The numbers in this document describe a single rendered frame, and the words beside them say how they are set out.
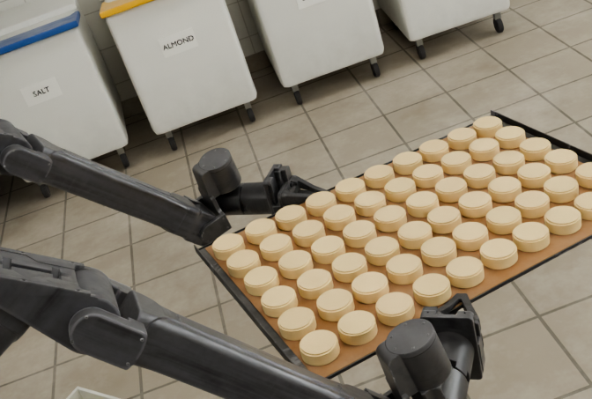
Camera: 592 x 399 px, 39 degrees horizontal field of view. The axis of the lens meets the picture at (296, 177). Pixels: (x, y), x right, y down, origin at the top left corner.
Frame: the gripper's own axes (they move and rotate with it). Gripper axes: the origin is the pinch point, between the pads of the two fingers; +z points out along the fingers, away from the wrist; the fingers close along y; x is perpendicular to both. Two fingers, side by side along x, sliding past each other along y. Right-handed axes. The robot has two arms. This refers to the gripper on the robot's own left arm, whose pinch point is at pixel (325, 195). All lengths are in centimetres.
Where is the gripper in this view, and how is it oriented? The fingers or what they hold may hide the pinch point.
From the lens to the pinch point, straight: 141.3
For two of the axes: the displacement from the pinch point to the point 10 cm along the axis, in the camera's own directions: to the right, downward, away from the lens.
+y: 2.3, 8.4, 4.9
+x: -2.9, 5.4, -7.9
